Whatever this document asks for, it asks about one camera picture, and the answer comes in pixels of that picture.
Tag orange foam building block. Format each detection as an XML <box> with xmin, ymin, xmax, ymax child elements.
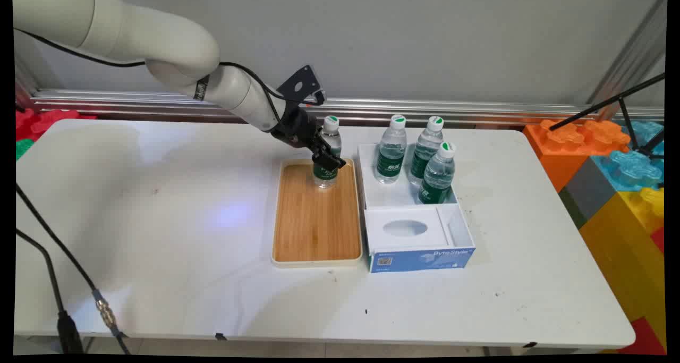
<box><xmin>523</xmin><ymin>119</ymin><xmax>632</xmax><ymax>193</ymax></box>

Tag slanted aluminium post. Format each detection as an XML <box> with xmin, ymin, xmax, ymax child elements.
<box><xmin>586</xmin><ymin>0</ymin><xmax>668</xmax><ymax>106</ymax></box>

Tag bamboo tray with white rim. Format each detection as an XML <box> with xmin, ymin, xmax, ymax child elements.
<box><xmin>271</xmin><ymin>158</ymin><xmax>364</xmax><ymax>269</ymax></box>

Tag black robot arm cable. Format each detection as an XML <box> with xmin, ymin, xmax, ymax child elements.
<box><xmin>14</xmin><ymin>28</ymin><xmax>326</xmax><ymax>125</ymax></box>

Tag black cable with metal connector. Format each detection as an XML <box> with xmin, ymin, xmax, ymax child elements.
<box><xmin>15</xmin><ymin>184</ymin><xmax>132</xmax><ymax>355</ymax></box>

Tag water bottle with script label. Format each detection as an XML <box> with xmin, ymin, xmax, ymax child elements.
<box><xmin>312</xmin><ymin>115</ymin><xmax>342</xmax><ymax>189</ymax></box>

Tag large red foam block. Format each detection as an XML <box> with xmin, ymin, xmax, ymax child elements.
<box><xmin>616</xmin><ymin>316</ymin><xmax>667</xmax><ymax>356</ymax></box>

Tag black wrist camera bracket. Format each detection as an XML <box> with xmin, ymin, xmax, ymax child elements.
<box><xmin>276</xmin><ymin>64</ymin><xmax>327</xmax><ymax>107</ymax></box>

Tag black cable with thick plug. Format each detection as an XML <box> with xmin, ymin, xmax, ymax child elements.
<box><xmin>15</xmin><ymin>229</ymin><xmax>84</xmax><ymax>354</ymax></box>

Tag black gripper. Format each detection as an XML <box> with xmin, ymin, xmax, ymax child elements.
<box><xmin>270</xmin><ymin>106</ymin><xmax>347</xmax><ymax>171</ymax></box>

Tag grey foam building block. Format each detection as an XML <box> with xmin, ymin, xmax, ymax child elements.
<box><xmin>558</xmin><ymin>156</ymin><xmax>618</xmax><ymax>230</ymax></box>

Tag horizontal aluminium rail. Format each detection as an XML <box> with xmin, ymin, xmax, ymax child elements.
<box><xmin>29</xmin><ymin>89</ymin><xmax>665</xmax><ymax>126</ymax></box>

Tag red foam puzzle block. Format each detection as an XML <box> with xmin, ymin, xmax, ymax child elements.
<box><xmin>15</xmin><ymin>108</ymin><xmax>98</xmax><ymax>142</ymax></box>

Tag light blue foam building block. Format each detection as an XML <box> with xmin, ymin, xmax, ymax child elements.
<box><xmin>623</xmin><ymin>120</ymin><xmax>665</xmax><ymax>155</ymax></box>
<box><xmin>591</xmin><ymin>149</ymin><xmax>666</xmax><ymax>193</ymax></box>

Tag colourful giant building blocks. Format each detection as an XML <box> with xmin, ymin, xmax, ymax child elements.
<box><xmin>579</xmin><ymin>187</ymin><xmax>667</xmax><ymax>349</ymax></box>

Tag black tripod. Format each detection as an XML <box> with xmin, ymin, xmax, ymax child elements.
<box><xmin>548</xmin><ymin>73</ymin><xmax>666</xmax><ymax>160</ymax></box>

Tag blue and white cardboard box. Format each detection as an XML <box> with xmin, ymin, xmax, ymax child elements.
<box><xmin>356</xmin><ymin>142</ymin><xmax>477</xmax><ymax>274</ymax></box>

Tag water bottle with green label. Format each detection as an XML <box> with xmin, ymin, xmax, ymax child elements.
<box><xmin>409</xmin><ymin>116</ymin><xmax>445</xmax><ymax>188</ymax></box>
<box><xmin>375</xmin><ymin>114</ymin><xmax>408</xmax><ymax>185</ymax></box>
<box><xmin>417</xmin><ymin>142</ymin><xmax>457</xmax><ymax>205</ymax></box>

